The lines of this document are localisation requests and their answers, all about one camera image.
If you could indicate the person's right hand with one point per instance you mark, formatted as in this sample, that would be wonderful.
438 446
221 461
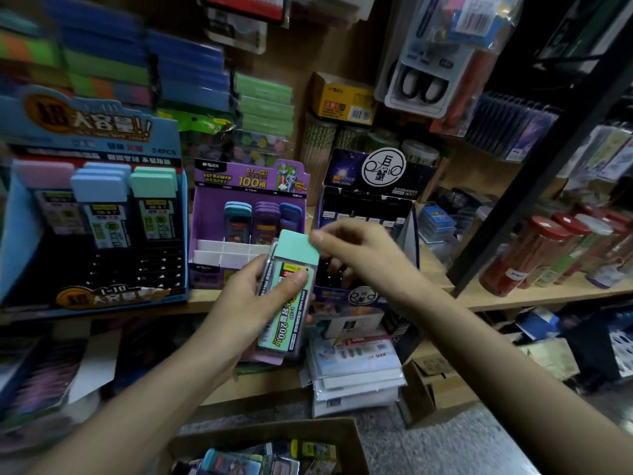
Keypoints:
371 262

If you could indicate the brown cardboard box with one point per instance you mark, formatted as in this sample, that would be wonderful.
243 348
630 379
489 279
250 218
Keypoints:
267 428

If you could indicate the person's left forearm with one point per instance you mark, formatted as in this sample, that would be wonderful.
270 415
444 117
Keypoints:
129 410

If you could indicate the small open brown carton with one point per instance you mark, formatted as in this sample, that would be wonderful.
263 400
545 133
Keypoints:
435 391

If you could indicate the black and white display box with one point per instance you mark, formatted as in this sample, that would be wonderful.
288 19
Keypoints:
391 173

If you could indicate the blue display box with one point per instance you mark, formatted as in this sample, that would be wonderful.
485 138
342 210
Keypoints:
99 277

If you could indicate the row of dark blue refills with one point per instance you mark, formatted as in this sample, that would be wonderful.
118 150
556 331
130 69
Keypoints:
509 125

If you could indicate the stack of green packets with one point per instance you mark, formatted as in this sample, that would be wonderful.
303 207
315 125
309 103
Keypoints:
264 106

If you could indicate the purple display box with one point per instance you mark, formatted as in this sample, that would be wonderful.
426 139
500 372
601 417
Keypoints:
208 217

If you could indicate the stack of white packets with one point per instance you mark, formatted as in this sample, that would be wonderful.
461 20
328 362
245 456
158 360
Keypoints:
356 376

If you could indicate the hanging white blister package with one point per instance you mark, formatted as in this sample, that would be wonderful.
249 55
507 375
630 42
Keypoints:
425 84

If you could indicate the person's left hand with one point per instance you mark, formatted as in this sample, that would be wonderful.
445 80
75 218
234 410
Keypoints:
237 316

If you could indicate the yellow carton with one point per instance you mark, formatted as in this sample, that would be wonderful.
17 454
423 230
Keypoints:
343 99

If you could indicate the stack of multicoloured packets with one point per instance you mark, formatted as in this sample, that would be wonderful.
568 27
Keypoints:
69 59

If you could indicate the black red hanging package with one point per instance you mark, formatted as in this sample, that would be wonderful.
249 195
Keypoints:
247 7

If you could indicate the red cylinder containers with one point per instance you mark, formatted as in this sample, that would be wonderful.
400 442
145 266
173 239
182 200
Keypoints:
524 252

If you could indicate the stack of blue packets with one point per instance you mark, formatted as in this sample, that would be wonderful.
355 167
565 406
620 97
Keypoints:
188 69

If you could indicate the wooden shelf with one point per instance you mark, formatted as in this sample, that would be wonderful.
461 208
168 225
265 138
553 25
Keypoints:
494 292

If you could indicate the person's right forearm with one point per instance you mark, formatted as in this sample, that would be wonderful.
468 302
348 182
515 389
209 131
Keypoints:
534 391

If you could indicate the pile of pencil lead cases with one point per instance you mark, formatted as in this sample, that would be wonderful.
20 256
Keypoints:
267 460

